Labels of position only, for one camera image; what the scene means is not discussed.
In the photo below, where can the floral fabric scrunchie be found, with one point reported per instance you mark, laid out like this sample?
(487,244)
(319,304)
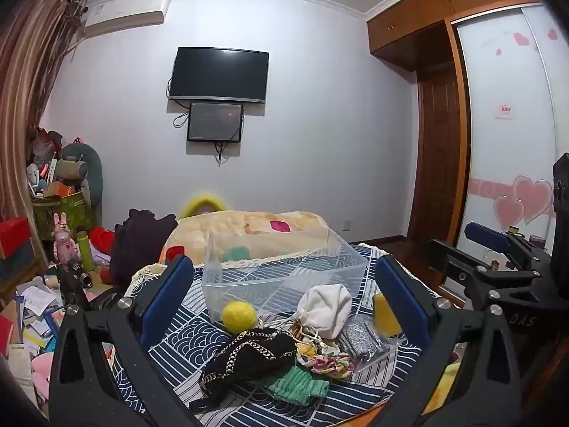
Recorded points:
(326,362)

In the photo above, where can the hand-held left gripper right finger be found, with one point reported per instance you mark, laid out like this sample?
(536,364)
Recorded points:
(398,296)

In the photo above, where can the green storage box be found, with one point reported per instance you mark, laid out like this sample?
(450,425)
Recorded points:
(66,213)

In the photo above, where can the yellow felt ball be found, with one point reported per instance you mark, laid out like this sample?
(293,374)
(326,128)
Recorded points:
(240,316)

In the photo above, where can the pink bunny figure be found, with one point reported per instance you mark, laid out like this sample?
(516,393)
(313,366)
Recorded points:
(64,240)

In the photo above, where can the white lace cloth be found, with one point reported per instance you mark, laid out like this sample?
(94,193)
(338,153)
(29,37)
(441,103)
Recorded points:
(144,275)

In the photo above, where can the pile of papers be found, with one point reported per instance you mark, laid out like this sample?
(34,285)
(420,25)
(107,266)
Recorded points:
(31,316)

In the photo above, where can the grey glitter pouch in bag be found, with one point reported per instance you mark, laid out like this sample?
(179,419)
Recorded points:
(362,342)

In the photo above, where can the yellow sponge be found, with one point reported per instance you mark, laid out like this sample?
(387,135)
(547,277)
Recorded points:
(386,318)

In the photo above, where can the red box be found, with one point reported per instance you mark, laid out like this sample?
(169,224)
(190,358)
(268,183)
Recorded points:
(13,235)

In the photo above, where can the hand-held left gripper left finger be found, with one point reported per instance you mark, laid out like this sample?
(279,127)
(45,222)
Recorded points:
(168,296)

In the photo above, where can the yellow plush hat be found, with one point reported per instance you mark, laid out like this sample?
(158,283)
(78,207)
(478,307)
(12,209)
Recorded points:
(202,202)

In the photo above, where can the clear plastic storage bin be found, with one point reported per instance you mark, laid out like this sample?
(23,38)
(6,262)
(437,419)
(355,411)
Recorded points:
(284,275)

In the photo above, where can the grey green plush toy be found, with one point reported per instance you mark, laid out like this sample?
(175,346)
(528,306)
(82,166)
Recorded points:
(86,173)

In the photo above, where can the small black wall monitor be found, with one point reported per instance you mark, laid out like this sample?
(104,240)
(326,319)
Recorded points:
(215,122)

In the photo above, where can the blue patterned tablecloth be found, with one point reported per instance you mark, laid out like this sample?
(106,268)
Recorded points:
(186,333)

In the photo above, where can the brown striped curtain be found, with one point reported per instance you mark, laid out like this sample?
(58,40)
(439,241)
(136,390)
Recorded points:
(26,98)

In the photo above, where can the red plush toy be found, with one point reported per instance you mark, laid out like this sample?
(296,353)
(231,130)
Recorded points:
(102,238)

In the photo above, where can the black flashlight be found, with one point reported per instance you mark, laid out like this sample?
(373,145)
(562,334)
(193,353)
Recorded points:
(80,273)

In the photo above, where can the white air conditioner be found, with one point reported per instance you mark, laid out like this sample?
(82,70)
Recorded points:
(126,11)

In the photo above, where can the wall-mounted black television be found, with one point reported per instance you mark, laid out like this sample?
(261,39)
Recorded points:
(220,73)

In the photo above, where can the wooden door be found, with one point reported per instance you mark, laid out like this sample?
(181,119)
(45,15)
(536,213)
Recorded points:
(440,155)

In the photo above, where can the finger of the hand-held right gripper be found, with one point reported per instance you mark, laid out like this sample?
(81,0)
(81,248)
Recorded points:
(486,235)
(458,267)

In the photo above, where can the wooden wardrobe with heart stickers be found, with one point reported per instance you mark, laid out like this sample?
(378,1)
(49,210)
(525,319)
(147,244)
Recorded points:
(502,75)

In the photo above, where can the large beige plush pillow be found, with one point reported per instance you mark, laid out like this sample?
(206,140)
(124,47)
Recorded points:
(249,227)

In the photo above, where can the green bottle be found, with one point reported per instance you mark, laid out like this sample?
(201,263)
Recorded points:
(85,251)

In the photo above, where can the dark purple plush toy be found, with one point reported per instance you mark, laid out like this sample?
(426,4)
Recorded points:
(138,244)

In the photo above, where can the green knitted cloth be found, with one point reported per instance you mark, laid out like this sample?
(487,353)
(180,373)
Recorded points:
(295,384)

